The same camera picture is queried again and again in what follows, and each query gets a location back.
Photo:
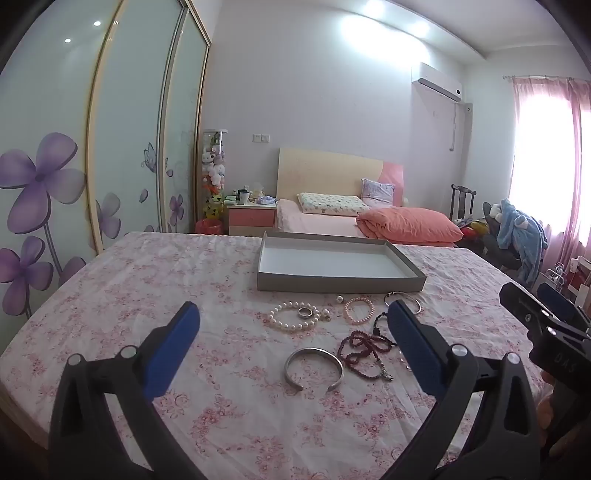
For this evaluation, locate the cream and pink headboard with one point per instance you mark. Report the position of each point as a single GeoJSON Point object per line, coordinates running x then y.
{"type": "Point", "coordinates": [323, 170]}

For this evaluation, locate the white wall switch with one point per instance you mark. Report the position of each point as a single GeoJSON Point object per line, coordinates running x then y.
{"type": "Point", "coordinates": [261, 138]}

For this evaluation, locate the grey cardboard tray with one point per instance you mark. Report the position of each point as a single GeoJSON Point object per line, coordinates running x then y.
{"type": "Point", "coordinates": [323, 258]}

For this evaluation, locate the pink floral bedsheet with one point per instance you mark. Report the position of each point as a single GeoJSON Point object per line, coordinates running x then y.
{"type": "Point", "coordinates": [207, 286]}

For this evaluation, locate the pink and cream bedside table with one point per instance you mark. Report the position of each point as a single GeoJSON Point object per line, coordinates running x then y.
{"type": "Point", "coordinates": [251, 217]}

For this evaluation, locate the white plush toy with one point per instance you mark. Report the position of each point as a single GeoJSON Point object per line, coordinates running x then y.
{"type": "Point", "coordinates": [495, 211]}

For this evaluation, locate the folded salmon quilt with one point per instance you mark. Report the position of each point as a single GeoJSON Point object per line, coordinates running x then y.
{"type": "Point", "coordinates": [406, 224]}

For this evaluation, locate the white air conditioner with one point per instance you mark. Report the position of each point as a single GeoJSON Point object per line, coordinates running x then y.
{"type": "Point", "coordinates": [436, 81]}

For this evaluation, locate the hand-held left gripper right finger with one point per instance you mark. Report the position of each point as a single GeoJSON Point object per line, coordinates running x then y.
{"type": "Point", "coordinates": [415, 350]}

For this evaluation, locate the pink curtain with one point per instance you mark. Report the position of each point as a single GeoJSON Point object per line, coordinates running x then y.
{"type": "Point", "coordinates": [577, 161]}

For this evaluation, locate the blue plush garment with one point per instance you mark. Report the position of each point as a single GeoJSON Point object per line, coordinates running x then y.
{"type": "Point", "coordinates": [521, 235]}

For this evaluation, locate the blue cloth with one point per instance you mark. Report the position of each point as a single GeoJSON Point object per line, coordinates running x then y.
{"type": "Point", "coordinates": [265, 200]}

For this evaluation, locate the thin silver bangle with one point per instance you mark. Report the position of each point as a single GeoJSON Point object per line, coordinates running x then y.
{"type": "Point", "coordinates": [418, 304]}

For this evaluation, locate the dark wooden chair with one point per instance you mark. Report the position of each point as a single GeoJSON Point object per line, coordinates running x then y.
{"type": "Point", "coordinates": [461, 201]}

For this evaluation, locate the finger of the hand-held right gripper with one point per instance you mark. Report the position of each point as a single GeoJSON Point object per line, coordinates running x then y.
{"type": "Point", "coordinates": [561, 302]}
{"type": "Point", "coordinates": [524, 309]}

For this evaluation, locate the plush toy display tube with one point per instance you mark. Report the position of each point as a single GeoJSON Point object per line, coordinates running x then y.
{"type": "Point", "coordinates": [214, 166]}

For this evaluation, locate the white mug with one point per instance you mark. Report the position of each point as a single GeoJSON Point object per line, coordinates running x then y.
{"type": "Point", "coordinates": [244, 197]}

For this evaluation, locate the floral sliding door wardrobe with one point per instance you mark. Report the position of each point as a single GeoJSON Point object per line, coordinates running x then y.
{"type": "Point", "coordinates": [129, 115]}

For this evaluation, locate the silver cuff bangle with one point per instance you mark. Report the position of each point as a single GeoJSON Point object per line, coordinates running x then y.
{"type": "Point", "coordinates": [295, 357]}

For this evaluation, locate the red waste basket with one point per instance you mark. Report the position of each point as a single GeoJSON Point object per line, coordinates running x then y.
{"type": "Point", "coordinates": [207, 227]}

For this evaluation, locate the bed with pink sheet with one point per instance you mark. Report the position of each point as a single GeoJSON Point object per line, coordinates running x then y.
{"type": "Point", "coordinates": [314, 224]}

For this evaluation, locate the small purple pillow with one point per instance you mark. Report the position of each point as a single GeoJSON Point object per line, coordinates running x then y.
{"type": "Point", "coordinates": [377, 191]}

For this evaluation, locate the grey office chair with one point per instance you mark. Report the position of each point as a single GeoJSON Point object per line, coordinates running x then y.
{"type": "Point", "coordinates": [501, 256]}

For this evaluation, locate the floral print pillow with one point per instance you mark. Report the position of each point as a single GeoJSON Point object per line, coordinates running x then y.
{"type": "Point", "coordinates": [328, 204]}

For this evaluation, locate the pile of colourful toys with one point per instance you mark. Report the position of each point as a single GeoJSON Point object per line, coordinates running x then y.
{"type": "Point", "coordinates": [471, 228]}

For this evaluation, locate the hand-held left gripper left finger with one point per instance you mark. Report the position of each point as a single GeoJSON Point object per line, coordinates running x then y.
{"type": "Point", "coordinates": [175, 350]}

